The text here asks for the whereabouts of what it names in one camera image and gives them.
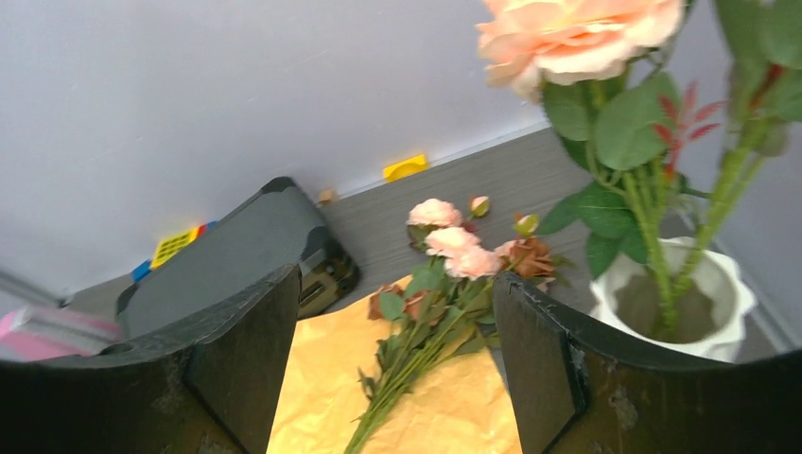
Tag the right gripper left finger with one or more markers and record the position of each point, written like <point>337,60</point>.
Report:
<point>208,383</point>

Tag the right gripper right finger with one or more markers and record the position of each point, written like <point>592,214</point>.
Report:
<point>579,385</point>

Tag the remaining flower bunch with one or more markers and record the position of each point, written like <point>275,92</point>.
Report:
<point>445,310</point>

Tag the peach rose stem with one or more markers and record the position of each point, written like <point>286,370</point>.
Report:
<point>597,69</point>

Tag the pink rose stem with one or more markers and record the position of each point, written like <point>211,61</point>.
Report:
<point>764,99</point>

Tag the white ribbed vase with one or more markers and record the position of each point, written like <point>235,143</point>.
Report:
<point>710,315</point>

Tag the yellow toy block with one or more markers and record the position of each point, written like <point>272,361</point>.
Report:
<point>169,246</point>

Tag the red blue toy block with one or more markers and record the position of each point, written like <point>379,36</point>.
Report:
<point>204,227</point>

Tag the dark grey hard case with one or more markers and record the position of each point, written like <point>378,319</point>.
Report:
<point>278,225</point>

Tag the small yellow toy piece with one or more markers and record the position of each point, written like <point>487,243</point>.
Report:
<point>405,168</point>

